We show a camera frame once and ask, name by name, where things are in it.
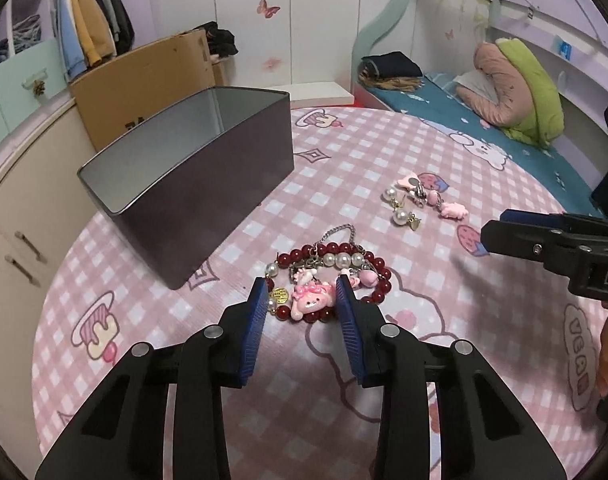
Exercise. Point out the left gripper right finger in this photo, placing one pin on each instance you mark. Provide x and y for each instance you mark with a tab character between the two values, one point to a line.
485	431

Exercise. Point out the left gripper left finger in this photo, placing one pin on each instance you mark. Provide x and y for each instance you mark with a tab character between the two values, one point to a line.
118	433

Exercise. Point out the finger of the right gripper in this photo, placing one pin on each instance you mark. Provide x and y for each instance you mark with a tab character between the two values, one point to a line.
542	238

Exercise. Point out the pink charm keychain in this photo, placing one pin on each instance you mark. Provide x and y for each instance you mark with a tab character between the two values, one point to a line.
426	196

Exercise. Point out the pearl earring gold charm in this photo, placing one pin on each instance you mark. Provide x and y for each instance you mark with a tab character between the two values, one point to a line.
404	217

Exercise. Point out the blue bed mattress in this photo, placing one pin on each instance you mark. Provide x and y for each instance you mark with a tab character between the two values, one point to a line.
443	110

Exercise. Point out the pink checkered tablecloth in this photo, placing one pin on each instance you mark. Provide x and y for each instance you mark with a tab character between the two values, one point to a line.
303	415

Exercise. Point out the folded dark clothes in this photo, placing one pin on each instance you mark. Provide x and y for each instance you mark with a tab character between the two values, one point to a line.
390	71

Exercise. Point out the red storage ottoman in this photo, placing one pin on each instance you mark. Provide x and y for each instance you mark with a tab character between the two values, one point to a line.
296	105

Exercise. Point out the beige low cabinet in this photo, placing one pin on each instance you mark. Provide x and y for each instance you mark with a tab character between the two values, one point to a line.
42	210

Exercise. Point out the dark metal tin box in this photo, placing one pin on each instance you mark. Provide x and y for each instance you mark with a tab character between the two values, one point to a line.
178	184

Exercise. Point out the white ottoman top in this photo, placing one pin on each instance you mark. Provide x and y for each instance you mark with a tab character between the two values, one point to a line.
328	91

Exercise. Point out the white wardrobe doors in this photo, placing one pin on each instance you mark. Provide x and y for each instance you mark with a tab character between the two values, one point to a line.
279	41

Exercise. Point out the large cardboard box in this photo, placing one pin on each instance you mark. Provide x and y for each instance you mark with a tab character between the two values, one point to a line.
122	93

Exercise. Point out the teal drawer cabinet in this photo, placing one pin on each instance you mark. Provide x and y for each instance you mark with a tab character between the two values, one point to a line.
28	81

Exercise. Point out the black clothes on box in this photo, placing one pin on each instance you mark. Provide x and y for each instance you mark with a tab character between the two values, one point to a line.
221	42

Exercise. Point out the hanging clothes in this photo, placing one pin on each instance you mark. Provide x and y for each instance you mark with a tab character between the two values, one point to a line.
90	32

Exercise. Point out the purple cubby shelf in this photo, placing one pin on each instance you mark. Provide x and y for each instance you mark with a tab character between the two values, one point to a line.
26	23

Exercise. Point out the teal bunk bed frame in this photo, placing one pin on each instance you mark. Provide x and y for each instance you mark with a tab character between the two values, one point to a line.
569	36

